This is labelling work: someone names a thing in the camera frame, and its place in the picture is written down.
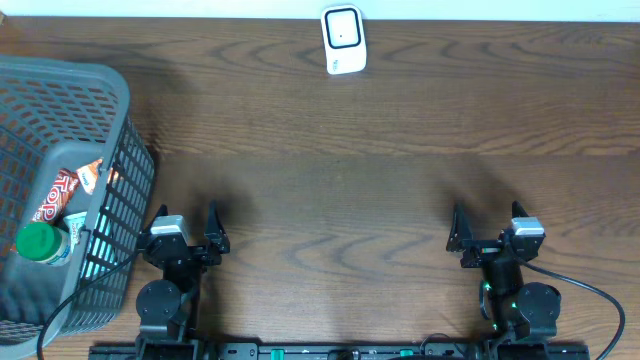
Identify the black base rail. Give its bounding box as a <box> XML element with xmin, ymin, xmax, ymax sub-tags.
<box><xmin>88</xmin><ymin>339</ymin><xmax>590</xmax><ymax>360</ymax></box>

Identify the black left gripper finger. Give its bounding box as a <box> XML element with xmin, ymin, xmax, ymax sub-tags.
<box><xmin>149</xmin><ymin>204</ymin><xmax>168</xmax><ymax>228</ymax></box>
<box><xmin>204</xmin><ymin>200</ymin><xmax>230</xmax><ymax>253</ymax></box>

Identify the red chocolate bar wrapper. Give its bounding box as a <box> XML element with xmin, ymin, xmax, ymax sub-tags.
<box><xmin>31</xmin><ymin>168</ymin><xmax>80</xmax><ymax>224</ymax></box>

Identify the orange snack packet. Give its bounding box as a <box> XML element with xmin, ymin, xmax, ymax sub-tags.
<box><xmin>76</xmin><ymin>158</ymin><xmax>103</xmax><ymax>195</ymax></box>

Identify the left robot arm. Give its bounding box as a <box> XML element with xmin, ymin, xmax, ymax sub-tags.
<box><xmin>135</xmin><ymin>201</ymin><xmax>230</xmax><ymax>359</ymax></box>

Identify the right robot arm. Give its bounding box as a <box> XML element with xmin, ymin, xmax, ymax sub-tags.
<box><xmin>446</xmin><ymin>201</ymin><xmax>561</xmax><ymax>359</ymax></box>

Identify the grey plastic basket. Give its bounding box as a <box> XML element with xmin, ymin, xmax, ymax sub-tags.
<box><xmin>1</xmin><ymin>56</ymin><xmax>155</xmax><ymax>359</ymax></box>

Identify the white teal wipes pack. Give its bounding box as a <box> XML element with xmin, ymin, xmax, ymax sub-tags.
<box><xmin>63</xmin><ymin>212</ymin><xmax>117</xmax><ymax>279</ymax></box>

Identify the white barcode scanner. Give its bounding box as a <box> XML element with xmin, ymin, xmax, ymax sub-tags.
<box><xmin>321</xmin><ymin>4</ymin><xmax>367</xmax><ymax>75</ymax></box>

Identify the green lid jar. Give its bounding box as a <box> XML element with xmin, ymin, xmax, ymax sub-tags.
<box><xmin>16</xmin><ymin>222</ymin><xmax>72</xmax><ymax>266</ymax></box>

